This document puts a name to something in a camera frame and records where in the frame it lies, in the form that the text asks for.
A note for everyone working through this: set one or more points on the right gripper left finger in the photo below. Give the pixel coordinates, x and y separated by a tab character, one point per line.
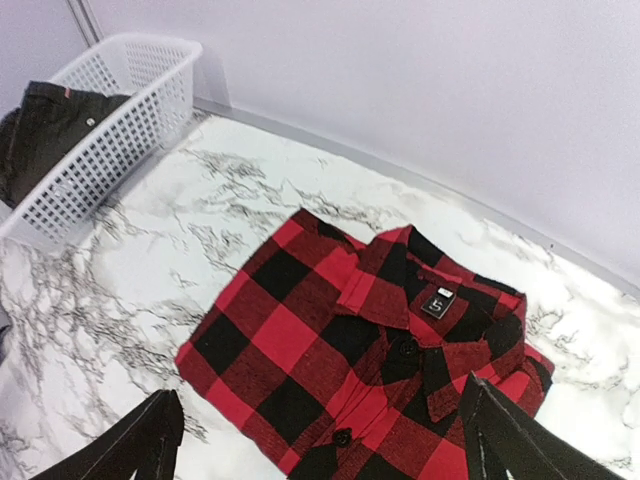
142	445

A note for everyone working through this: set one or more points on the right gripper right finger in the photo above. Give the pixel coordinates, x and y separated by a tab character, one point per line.
503	442

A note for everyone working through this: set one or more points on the red black plaid shirt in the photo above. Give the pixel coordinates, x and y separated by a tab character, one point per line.
342	359

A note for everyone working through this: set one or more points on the left aluminium corner post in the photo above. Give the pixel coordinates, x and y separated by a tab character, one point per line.
86	21

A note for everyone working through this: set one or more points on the black shirt in basket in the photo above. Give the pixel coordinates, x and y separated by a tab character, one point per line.
50	122

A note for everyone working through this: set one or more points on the white plastic basket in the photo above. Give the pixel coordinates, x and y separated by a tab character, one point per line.
155	72

